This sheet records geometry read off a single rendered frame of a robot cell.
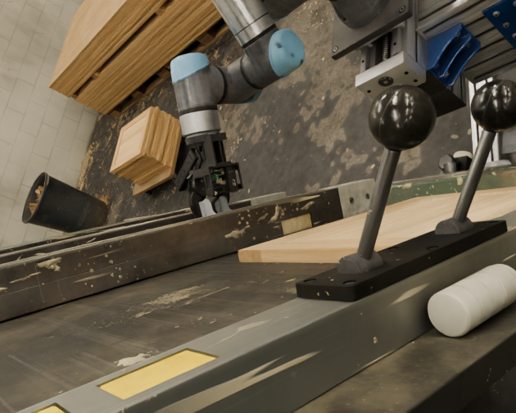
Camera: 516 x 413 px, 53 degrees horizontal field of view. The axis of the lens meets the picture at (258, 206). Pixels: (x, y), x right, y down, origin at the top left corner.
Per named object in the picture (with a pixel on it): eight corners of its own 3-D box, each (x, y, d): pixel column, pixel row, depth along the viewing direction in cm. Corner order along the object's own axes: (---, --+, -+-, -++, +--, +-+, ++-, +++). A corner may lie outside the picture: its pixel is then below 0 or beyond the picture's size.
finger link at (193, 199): (196, 224, 99) (187, 179, 99) (192, 224, 101) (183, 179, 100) (216, 219, 102) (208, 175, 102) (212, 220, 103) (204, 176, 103)
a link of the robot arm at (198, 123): (172, 119, 101) (206, 116, 106) (176, 142, 101) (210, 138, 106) (192, 111, 95) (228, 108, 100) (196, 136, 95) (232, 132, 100)
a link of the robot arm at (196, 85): (219, 51, 100) (183, 50, 94) (229, 108, 100) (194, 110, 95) (194, 63, 105) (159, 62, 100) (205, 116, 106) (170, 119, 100)
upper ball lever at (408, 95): (396, 288, 35) (458, 93, 29) (359, 306, 33) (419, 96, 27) (353, 260, 37) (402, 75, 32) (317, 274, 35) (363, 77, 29)
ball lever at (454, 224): (482, 247, 42) (545, 85, 37) (459, 259, 40) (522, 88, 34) (442, 227, 45) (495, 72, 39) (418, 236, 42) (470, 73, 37)
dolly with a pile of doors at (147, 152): (196, 125, 419) (152, 102, 397) (184, 183, 398) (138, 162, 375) (156, 149, 464) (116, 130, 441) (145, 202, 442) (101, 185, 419)
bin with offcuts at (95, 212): (115, 190, 508) (51, 164, 472) (102, 239, 487) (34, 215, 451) (93, 203, 545) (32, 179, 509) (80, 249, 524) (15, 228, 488)
